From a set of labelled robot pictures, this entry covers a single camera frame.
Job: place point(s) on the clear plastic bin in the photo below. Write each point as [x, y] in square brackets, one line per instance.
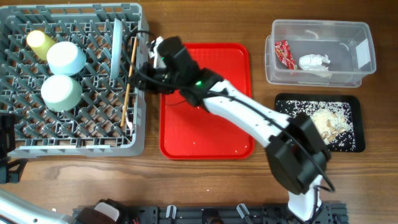
[348, 45]

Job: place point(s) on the grey dishwasher rack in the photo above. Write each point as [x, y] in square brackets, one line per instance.
[92, 128]

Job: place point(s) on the light blue small bowl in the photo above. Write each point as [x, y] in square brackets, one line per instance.
[65, 58]

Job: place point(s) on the rice and food scraps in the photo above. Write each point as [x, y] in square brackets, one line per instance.
[333, 121]

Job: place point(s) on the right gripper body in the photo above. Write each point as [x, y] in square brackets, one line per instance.
[157, 76]

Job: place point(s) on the red snack wrapper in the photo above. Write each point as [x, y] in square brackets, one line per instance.
[282, 50]

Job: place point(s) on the black plastic tray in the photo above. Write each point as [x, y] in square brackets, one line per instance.
[353, 102]

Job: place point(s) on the white plastic fork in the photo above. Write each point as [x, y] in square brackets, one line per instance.
[130, 126]

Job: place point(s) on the wooden chopstick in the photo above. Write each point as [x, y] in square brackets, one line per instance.
[128, 84]

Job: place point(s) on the white napkin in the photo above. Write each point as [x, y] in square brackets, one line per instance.
[315, 63]

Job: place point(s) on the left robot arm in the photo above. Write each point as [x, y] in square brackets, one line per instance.
[17, 210]

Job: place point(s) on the red plastic tray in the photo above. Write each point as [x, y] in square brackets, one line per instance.
[187, 132]

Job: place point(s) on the light blue plate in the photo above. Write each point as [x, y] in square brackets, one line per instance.
[116, 49]

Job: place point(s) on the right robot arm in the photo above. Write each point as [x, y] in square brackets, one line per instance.
[296, 153]

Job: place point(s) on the yellow plastic cup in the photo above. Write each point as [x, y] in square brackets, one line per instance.
[40, 43]

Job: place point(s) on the green bowl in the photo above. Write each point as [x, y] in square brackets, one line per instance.
[61, 93]

